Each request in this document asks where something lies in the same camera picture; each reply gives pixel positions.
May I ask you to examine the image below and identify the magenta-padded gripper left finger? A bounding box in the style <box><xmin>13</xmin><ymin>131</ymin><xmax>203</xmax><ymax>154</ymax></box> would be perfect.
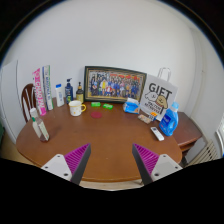
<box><xmin>40</xmin><ymin>143</ymin><xmax>92</xmax><ymax>186</ymax></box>

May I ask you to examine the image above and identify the white paper gift bag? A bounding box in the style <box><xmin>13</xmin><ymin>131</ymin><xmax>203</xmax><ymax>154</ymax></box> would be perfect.
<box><xmin>139</xmin><ymin>67</ymin><xmax>179</xmax><ymax>122</ymax></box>

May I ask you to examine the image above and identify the blue detergent bottle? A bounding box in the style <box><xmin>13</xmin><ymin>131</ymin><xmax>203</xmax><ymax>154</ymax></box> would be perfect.
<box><xmin>158</xmin><ymin>101</ymin><xmax>180</xmax><ymax>137</ymax></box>

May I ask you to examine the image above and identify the white mug yellow rim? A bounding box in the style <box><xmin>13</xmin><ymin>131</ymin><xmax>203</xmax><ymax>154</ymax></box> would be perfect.
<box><xmin>68</xmin><ymin>100</ymin><xmax>87</xmax><ymax>117</ymax></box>

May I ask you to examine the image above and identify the brown wooden chair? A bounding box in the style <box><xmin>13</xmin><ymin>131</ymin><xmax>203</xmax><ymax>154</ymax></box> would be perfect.
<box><xmin>20</xmin><ymin>83</ymin><xmax>38</xmax><ymax>124</ymax></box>

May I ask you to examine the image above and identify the flat round red coaster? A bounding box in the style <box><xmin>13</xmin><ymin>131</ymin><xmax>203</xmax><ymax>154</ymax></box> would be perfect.
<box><xmin>90</xmin><ymin>111</ymin><xmax>103</xmax><ymax>120</ymax></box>

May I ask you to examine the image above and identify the amber pump bottle yellow label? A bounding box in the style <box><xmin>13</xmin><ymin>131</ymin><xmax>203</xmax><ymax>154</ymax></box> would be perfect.
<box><xmin>75</xmin><ymin>81</ymin><xmax>85</xmax><ymax>104</ymax></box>

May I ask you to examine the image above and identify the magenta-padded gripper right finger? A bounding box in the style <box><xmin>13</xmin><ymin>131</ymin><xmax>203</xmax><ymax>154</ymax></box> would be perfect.
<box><xmin>131</xmin><ymin>143</ymin><xmax>184</xmax><ymax>186</ymax></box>

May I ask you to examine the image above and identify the framed group photo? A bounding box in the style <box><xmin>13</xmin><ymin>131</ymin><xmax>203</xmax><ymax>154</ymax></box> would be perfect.
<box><xmin>83</xmin><ymin>65</ymin><xmax>148</xmax><ymax>104</ymax></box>

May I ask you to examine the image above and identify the dark wooden side table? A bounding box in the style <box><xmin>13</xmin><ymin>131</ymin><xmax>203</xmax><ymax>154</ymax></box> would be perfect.
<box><xmin>172</xmin><ymin>111</ymin><xmax>204</xmax><ymax>153</ymax></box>

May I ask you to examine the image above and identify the white radiator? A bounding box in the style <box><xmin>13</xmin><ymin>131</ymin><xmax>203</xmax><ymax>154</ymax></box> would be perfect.
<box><xmin>186</xmin><ymin>139</ymin><xmax>218</xmax><ymax>167</ymax></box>

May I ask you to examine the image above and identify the blue tissue pack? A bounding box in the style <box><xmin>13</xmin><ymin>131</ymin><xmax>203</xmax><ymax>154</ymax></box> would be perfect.
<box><xmin>122</xmin><ymin>97</ymin><xmax>141</xmax><ymax>115</ymax></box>

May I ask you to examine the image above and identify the white remote control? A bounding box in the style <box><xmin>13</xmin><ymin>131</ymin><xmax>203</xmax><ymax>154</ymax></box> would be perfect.
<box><xmin>150</xmin><ymin>126</ymin><xmax>165</xmax><ymax>142</ymax></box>

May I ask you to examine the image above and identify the dark blue pump bottle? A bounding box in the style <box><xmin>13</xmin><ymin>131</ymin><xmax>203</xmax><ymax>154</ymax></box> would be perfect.
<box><xmin>64</xmin><ymin>77</ymin><xmax>74</xmax><ymax>104</ymax></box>

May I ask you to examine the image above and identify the small snack packet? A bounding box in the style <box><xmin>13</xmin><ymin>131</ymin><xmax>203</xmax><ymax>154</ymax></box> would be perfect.
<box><xmin>137</xmin><ymin>113</ymin><xmax>153</xmax><ymax>125</ymax></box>

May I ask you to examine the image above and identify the clear plastic bottle green label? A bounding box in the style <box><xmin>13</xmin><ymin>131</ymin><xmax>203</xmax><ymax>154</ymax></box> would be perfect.
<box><xmin>29</xmin><ymin>107</ymin><xmax>50</xmax><ymax>144</ymax></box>

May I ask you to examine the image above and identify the white lotion bottle blue cap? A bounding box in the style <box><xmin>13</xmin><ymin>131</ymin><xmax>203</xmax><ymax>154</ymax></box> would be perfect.
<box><xmin>54</xmin><ymin>83</ymin><xmax>65</xmax><ymax>108</ymax></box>

